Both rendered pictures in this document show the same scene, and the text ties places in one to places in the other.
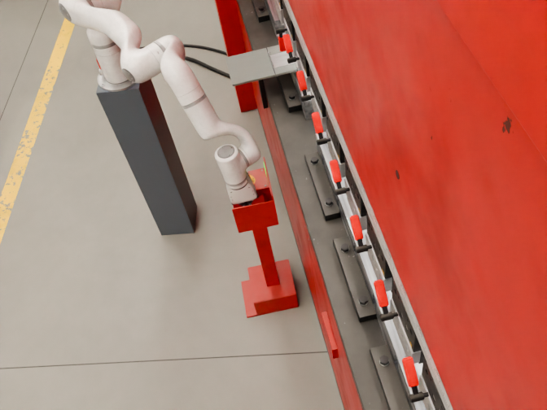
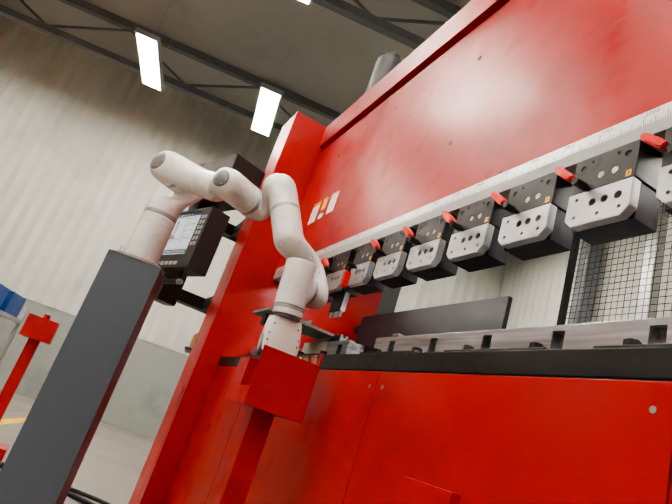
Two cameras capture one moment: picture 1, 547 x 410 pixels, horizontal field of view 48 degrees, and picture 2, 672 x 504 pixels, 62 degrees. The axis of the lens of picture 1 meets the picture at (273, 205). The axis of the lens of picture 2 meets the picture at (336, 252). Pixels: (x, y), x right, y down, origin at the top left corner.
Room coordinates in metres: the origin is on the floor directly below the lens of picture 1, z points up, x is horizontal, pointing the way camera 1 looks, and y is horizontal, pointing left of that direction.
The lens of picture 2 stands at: (0.09, 0.51, 0.62)
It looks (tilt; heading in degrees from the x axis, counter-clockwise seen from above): 19 degrees up; 342
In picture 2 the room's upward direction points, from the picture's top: 19 degrees clockwise
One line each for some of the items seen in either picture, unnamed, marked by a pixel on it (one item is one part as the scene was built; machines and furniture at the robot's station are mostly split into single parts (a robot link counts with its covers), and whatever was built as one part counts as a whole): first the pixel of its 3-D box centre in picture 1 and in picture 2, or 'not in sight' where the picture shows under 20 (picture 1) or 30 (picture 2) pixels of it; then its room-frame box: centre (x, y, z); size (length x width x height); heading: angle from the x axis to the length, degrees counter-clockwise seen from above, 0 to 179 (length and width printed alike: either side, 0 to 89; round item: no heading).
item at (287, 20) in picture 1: (299, 25); (370, 267); (1.85, -0.22, 1.26); 0.15 x 0.09 x 0.17; 3
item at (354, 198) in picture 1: (366, 192); (539, 217); (1.05, -0.26, 1.26); 0.15 x 0.09 x 0.17; 3
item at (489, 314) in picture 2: not in sight; (410, 354); (2.29, -0.71, 1.12); 1.13 x 0.02 x 0.44; 3
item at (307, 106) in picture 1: (300, 78); (327, 356); (1.97, -0.21, 0.92); 0.39 x 0.06 x 0.10; 3
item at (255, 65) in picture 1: (260, 63); (292, 323); (2.02, -0.06, 1.00); 0.26 x 0.18 x 0.01; 93
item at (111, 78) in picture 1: (113, 58); (148, 241); (2.12, 0.51, 1.09); 0.19 x 0.19 x 0.18
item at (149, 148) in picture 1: (154, 158); (72, 405); (2.12, 0.51, 0.50); 0.18 x 0.18 x 1.00; 81
